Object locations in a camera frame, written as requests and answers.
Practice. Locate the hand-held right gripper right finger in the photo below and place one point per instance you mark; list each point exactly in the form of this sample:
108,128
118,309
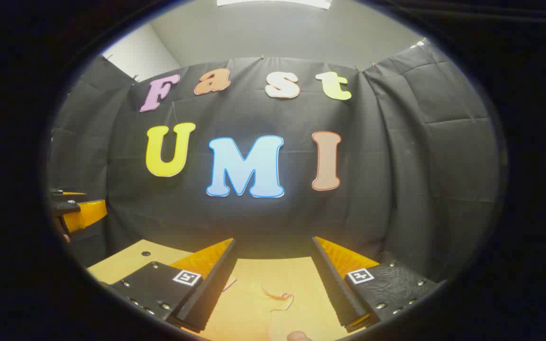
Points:
337,293

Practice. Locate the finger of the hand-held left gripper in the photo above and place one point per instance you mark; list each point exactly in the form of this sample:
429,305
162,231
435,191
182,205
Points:
67,192
88,213

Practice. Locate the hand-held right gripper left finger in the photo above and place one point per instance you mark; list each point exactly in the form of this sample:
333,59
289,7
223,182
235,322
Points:
206,298

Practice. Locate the orange polo T-shirt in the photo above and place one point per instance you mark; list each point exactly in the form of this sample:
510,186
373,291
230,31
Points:
263,315

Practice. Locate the black backdrop cloth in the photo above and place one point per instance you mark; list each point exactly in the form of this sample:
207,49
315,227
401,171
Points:
396,166

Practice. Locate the white ceiling light panel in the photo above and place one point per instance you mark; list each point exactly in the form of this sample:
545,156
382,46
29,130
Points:
273,3

